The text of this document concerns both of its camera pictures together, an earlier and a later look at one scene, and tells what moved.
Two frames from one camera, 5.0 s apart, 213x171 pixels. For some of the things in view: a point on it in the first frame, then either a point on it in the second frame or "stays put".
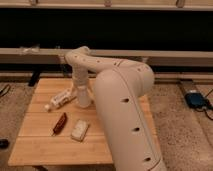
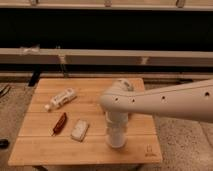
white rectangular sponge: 79,130 stays put
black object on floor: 4,143 stays put
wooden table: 67,135 stays put
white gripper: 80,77 -> 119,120
